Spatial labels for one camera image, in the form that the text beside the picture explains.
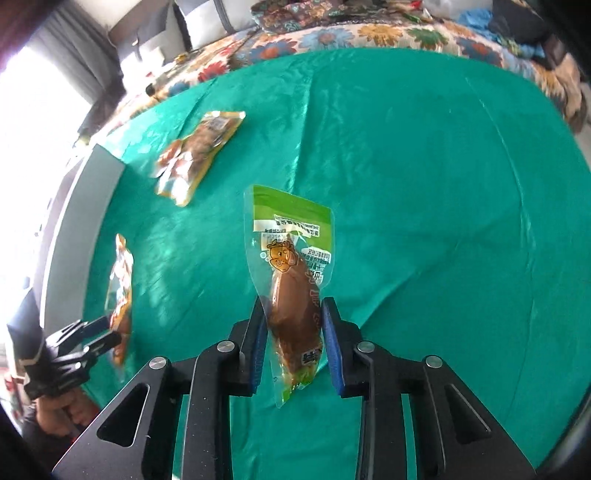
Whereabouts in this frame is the brown chicken leg pack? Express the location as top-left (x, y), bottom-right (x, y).
top-left (105, 233), bottom-right (134, 368)

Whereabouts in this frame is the green clear sausage pack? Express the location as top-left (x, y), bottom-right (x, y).
top-left (245, 185), bottom-right (335, 407)

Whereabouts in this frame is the peanut snack pack yellow border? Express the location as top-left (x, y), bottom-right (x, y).
top-left (153, 111), bottom-right (246, 207)

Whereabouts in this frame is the person left hand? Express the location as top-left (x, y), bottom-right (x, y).
top-left (34, 387), bottom-right (100, 438)

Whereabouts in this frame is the white cardboard box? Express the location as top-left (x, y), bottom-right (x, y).
top-left (40, 145), bottom-right (124, 334)

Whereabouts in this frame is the green satin bed cover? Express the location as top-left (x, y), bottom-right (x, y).
top-left (84, 49), bottom-right (590, 465)

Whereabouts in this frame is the grey curtain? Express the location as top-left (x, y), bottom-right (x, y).
top-left (29, 1), bottom-right (125, 138)

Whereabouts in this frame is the grey pillow far left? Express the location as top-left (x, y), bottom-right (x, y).
top-left (108, 1), bottom-right (187, 93)

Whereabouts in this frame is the grey pillow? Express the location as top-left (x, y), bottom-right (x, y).
top-left (176, 0), bottom-right (256, 49)
top-left (108, 1), bottom-right (187, 93)

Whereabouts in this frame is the floral bedsheet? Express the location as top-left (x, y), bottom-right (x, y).
top-left (94, 20), bottom-right (567, 140)

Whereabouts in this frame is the beige patterned blanket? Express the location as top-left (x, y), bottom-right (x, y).
top-left (542, 34), bottom-right (588, 135)

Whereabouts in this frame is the dark patterned folded cloth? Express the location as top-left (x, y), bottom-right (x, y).
top-left (250, 0), bottom-right (393, 34)

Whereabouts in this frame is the blue cloth on bed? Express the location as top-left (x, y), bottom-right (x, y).
top-left (457, 9), bottom-right (546, 59)

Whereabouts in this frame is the black bag on bed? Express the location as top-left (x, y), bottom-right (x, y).
top-left (488, 0), bottom-right (551, 45)

